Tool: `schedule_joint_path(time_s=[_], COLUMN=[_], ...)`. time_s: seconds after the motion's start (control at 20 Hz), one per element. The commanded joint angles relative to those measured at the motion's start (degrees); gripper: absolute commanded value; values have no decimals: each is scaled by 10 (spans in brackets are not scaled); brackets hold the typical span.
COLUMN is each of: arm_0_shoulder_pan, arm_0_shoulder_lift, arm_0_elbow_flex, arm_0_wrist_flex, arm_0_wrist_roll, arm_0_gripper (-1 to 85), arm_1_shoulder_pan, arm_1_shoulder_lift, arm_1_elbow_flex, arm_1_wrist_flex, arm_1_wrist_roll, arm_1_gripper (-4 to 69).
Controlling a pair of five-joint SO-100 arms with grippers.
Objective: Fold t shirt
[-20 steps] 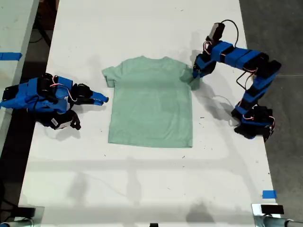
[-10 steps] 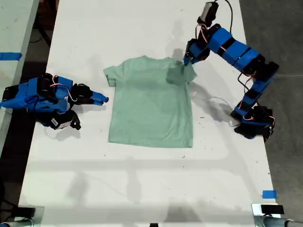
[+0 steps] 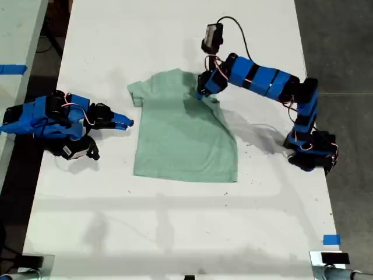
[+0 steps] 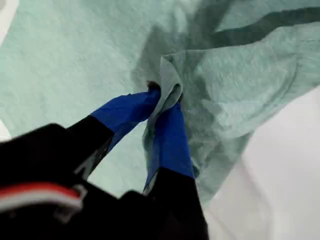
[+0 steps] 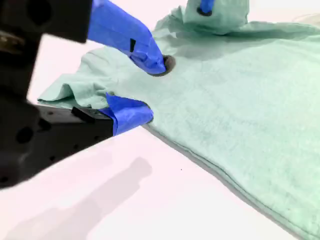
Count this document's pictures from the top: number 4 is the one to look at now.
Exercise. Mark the pale green T-shirt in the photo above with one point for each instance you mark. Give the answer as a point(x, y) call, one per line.
point(62, 62)

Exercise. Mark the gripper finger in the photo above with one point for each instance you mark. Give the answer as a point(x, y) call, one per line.
point(120, 112)
point(172, 155)

